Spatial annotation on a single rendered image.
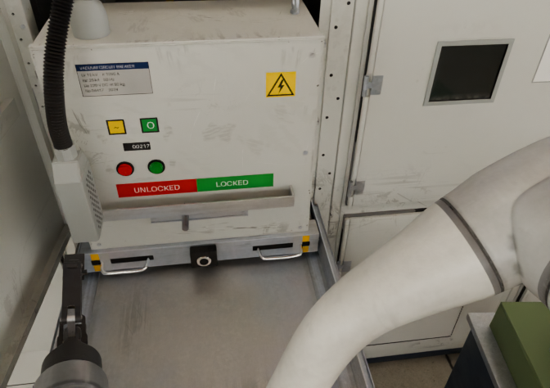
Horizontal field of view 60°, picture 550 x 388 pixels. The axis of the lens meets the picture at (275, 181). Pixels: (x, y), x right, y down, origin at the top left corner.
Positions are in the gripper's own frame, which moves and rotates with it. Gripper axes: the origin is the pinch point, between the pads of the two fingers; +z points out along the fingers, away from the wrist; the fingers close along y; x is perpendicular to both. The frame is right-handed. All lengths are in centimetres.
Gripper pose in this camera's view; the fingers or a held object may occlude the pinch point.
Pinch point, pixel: (75, 295)
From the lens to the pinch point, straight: 87.8
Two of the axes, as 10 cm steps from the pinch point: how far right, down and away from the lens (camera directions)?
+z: -3.4, -3.5, 8.7
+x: 9.4, -0.2, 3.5
